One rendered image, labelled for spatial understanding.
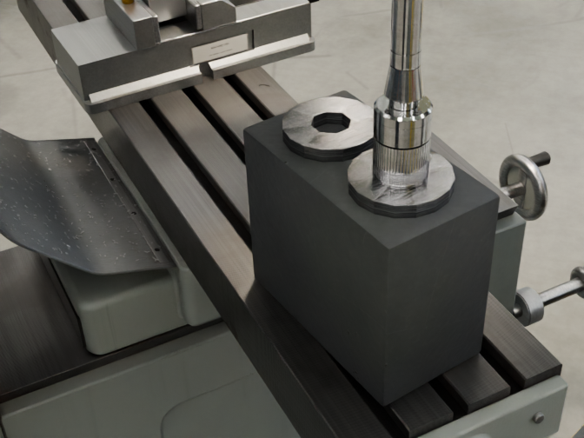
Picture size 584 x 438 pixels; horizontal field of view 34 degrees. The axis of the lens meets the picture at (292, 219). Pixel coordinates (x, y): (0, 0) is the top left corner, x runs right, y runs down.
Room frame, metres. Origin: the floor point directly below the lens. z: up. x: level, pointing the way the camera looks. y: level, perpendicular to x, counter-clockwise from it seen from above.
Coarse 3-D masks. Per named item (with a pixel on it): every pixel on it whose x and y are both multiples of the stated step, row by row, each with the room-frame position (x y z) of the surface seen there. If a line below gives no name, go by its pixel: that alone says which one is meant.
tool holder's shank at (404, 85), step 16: (400, 0) 0.65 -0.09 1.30; (416, 0) 0.65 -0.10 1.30; (400, 16) 0.65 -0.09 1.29; (416, 16) 0.65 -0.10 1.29; (400, 32) 0.65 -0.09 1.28; (416, 32) 0.65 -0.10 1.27; (400, 48) 0.65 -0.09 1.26; (416, 48) 0.65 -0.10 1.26; (400, 64) 0.65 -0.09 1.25; (416, 64) 0.65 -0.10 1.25; (400, 80) 0.65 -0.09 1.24; (416, 80) 0.65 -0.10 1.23; (400, 96) 0.65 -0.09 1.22; (416, 96) 0.65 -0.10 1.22
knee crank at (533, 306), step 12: (576, 276) 1.20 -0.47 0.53; (528, 288) 1.16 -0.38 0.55; (552, 288) 1.17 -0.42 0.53; (564, 288) 1.17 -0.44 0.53; (576, 288) 1.18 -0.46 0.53; (516, 300) 1.14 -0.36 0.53; (528, 300) 1.13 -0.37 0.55; (540, 300) 1.13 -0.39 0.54; (552, 300) 1.15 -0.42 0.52; (516, 312) 1.12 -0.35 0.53; (528, 312) 1.12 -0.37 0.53; (540, 312) 1.12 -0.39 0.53; (528, 324) 1.11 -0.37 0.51
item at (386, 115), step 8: (384, 96) 0.67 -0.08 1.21; (424, 96) 0.67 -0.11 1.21; (376, 104) 0.66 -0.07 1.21; (384, 104) 0.66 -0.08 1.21; (424, 104) 0.66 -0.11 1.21; (432, 104) 0.66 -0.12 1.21; (376, 112) 0.65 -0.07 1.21; (384, 112) 0.65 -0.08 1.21; (392, 112) 0.65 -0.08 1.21; (400, 112) 0.65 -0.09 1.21; (408, 112) 0.65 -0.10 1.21; (416, 112) 0.65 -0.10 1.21; (424, 112) 0.65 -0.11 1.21; (432, 112) 0.65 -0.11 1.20; (376, 120) 0.65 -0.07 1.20; (384, 120) 0.65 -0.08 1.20; (392, 120) 0.64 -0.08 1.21; (400, 120) 0.64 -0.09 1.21; (408, 120) 0.64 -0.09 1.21; (416, 120) 0.64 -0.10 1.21; (424, 120) 0.64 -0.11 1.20; (392, 128) 0.64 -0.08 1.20; (400, 128) 0.64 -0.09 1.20; (408, 128) 0.64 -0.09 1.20
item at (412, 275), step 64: (256, 128) 0.76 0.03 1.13; (320, 128) 0.76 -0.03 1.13; (256, 192) 0.75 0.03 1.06; (320, 192) 0.66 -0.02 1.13; (384, 192) 0.64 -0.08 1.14; (448, 192) 0.64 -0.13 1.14; (256, 256) 0.75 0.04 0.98; (320, 256) 0.66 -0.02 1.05; (384, 256) 0.58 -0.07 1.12; (448, 256) 0.61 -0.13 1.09; (320, 320) 0.66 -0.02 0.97; (384, 320) 0.58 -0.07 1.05; (448, 320) 0.62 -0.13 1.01; (384, 384) 0.58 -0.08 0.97
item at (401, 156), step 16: (384, 128) 0.65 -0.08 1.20; (416, 128) 0.64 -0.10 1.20; (384, 144) 0.65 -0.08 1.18; (400, 144) 0.64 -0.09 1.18; (416, 144) 0.64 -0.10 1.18; (384, 160) 0.65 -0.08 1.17; (400, 160) 0.64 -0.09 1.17; (416, 160) 0.64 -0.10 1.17; (384, 176) 0.64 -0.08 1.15; (400, 176) 0.64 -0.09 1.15; (416, 176) 0.64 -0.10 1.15
